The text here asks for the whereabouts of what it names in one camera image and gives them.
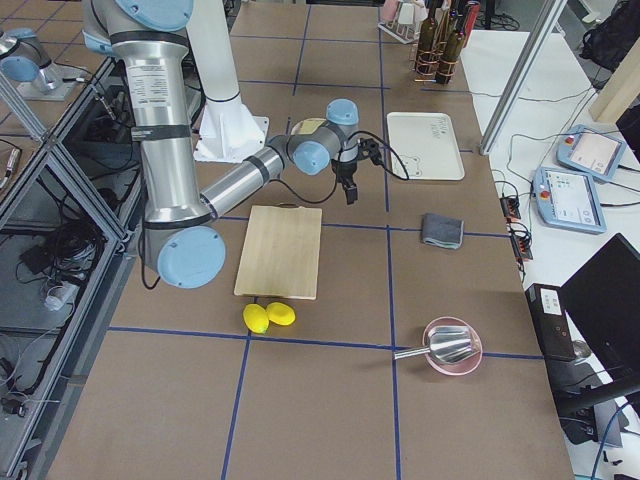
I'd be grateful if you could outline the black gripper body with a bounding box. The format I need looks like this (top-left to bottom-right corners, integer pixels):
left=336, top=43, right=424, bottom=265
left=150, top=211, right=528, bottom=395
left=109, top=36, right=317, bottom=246
left=331, top=160, right=357, bottom=187

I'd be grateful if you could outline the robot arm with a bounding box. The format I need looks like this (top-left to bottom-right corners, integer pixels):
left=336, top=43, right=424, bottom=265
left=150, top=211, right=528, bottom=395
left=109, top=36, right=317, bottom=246
left=1, top=28, right=85, bottom=101
left=83, top=1, right=359, bottom=289

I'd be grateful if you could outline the cream bear tray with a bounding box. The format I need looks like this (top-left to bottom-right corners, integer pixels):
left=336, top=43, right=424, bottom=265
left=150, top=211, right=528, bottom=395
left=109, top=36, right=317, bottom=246
left=386, top=112, right=465, bottom=181

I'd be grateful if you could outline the white round plate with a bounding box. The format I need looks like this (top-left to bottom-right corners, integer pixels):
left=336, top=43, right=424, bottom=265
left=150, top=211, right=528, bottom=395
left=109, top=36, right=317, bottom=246
left=290, top=118, right=325, bottom=135

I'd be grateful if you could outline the bamboo cutting board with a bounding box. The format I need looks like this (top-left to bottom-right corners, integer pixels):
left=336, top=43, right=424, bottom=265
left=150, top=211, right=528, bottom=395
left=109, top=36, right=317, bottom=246
left=234, top=205, right=322, bottom=300

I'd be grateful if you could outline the grey folded cloth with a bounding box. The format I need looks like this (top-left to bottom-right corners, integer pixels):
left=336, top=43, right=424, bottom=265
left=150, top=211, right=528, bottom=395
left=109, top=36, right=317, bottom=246
left=421, top=213, right=464, bottom=249

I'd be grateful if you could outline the dark wine bottle upper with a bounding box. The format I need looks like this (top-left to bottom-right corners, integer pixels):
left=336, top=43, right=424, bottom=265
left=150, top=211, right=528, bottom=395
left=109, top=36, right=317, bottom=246
left=417, top=1, right=451, bottom=50

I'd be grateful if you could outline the dark wine bottle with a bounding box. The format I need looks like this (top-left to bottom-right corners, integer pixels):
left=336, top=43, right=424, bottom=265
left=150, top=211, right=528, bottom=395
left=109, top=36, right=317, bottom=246
left=417, top=1, right=451, bottom=50
left=435, top=1, right=480, bottom=84

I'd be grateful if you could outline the yellow lemon upper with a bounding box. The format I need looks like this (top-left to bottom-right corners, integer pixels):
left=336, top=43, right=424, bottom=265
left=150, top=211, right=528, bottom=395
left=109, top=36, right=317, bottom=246
left=242, top=303, right=270, bottom=334

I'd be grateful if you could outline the dark wine bottle lower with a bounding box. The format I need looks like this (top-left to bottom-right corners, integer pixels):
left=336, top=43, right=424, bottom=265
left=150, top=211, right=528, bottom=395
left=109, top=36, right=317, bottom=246
left=435, top=1, right=480, bottom=84

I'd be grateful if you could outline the metal scoop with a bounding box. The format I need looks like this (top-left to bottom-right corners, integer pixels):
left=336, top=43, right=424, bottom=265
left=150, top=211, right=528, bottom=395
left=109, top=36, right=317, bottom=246
left=393, top=325, right=480, bottom=364

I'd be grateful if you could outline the pink bowl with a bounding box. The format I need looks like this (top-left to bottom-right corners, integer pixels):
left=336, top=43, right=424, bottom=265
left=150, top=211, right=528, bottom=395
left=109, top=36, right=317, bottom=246
left=422, top=317, right=483, bottom=376

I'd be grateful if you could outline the teach pendant near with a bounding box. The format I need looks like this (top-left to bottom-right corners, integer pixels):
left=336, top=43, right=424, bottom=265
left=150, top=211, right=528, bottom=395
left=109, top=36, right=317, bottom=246
left=533, top=166, right=607, bottom=234

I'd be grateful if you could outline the teach pendant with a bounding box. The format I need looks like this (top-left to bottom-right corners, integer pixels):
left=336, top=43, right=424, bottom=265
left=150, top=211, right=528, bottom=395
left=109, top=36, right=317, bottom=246
left=556, top=124, right=626, bottom=183
left=533, top=166, right=607, bottom=234

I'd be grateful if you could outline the black computer box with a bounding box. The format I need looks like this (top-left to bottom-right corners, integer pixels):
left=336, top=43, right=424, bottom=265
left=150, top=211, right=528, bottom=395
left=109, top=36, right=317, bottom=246
left=526, top=283, right=576, bottom=362

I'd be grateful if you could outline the teach pendant far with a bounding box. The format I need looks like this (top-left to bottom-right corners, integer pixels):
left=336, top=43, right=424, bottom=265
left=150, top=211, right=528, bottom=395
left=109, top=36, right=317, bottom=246
left=556, top=124, right=626, bottom=183

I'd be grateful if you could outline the black monitor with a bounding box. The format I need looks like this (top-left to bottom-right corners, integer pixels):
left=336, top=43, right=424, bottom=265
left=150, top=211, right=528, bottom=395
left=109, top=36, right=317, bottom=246
left=554, top=233, right=639, bottom=421

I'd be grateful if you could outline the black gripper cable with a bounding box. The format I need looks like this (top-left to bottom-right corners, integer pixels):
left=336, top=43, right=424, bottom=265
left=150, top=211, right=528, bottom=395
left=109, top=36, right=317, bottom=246
left=272, top=130, right=412, bottom=206

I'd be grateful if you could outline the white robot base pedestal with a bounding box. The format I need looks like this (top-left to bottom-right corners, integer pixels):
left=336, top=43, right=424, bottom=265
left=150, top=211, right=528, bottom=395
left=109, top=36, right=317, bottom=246
left=187, top=1, right=266, bottom=163

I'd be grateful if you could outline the copper wire bottle rack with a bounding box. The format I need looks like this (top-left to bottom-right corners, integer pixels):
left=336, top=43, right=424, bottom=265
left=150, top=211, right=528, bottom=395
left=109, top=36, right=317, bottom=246
left=413, top=41, right=461, bottom=85

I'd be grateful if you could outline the aluminium frame post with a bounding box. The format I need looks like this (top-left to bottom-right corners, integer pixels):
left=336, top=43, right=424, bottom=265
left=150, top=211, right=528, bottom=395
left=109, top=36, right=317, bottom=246
left=479, top=0, right=567, bottom=155

